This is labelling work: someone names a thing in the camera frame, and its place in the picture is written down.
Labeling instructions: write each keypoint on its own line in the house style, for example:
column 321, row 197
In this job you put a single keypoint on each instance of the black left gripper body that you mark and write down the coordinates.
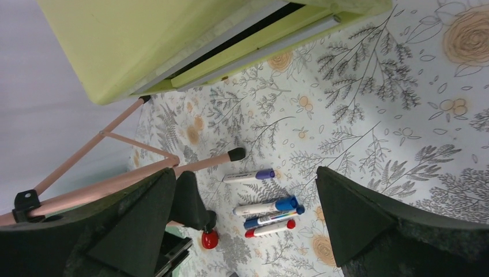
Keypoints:
column 173, row 251

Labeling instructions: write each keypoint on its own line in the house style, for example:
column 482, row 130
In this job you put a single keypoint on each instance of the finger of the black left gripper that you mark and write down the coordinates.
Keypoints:
column 188, row 207

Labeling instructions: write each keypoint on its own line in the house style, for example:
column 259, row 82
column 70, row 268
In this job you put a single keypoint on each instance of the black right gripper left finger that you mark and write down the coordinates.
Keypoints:
column 118, row 235

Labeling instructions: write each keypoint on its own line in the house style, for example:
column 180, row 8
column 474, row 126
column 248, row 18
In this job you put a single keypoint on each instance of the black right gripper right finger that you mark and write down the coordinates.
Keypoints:
column 374, row 235

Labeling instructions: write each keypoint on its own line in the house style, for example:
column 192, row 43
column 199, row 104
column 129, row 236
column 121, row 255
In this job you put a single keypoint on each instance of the red and black stamp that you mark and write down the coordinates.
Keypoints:
column 209, row 238

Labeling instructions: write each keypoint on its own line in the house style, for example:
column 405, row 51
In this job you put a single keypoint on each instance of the dark blue whiteboard marker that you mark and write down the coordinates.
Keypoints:
column 259, row 221

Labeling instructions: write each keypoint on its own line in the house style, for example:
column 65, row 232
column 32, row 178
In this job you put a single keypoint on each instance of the red whiteboard marker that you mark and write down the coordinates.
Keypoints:
column 270, row 229

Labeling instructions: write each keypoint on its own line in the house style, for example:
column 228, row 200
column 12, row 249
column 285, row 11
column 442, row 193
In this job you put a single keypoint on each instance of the blue cap whiteboard marker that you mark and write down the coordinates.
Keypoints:
column 249, row 176

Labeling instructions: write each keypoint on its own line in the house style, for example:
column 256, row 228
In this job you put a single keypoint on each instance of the pink music stand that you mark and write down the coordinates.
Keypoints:
column 28, row 207

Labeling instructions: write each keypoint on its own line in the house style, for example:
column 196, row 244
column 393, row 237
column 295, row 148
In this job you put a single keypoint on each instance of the yellow-green drawer cabinet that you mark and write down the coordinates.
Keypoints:
column 120, row 49

